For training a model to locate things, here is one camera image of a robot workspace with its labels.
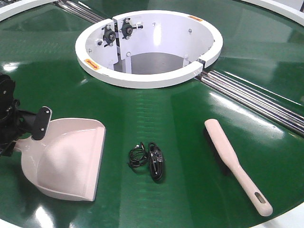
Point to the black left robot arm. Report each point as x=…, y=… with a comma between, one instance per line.
x=7, y=87

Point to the steel transfer rollers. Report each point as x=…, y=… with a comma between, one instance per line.
x=79, y=10
x=254, y=100

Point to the left black bearing block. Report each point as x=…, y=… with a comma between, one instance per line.
x=109, y=35

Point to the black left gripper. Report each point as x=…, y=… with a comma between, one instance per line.
x=14, y=123

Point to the steel transfer rollers right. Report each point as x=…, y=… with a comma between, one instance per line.
x=254, y=100

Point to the pink dustpan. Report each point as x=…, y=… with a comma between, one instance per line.
x=65, y=164

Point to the pink hand broom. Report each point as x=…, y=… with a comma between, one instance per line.
x=230, y=159

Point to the right black bearing block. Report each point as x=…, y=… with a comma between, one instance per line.
x=127, y=28

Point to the white outer conveyor rim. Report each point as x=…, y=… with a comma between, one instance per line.
x=274, y=6

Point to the steel transfer rollers far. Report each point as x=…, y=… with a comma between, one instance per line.
x=79, y=10

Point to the black bearing block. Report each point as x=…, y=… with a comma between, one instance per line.
x=127, y=28
x=109, y=35

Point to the green conveyor belt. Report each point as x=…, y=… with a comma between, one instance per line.
x=158, y=170

